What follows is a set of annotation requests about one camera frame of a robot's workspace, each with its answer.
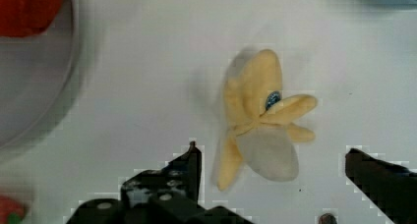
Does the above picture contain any yellow plush peeled banana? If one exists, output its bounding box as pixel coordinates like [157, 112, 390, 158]
[216, 49, 318, 191]

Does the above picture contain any purple round plate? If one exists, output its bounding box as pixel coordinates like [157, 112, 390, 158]
[0, 0, 79, 147]

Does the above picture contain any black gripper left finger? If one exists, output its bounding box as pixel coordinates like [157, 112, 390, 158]
[66, 141, 253, 224]

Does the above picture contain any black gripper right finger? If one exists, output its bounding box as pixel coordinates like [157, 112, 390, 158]
[345, 148, 417, 224]

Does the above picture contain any red plush strawberry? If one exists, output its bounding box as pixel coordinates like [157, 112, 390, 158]
[0, 196, 26, 224]

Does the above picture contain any red plush ketchup bottle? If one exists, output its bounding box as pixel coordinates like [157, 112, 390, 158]
[0, 0, 63, 37]

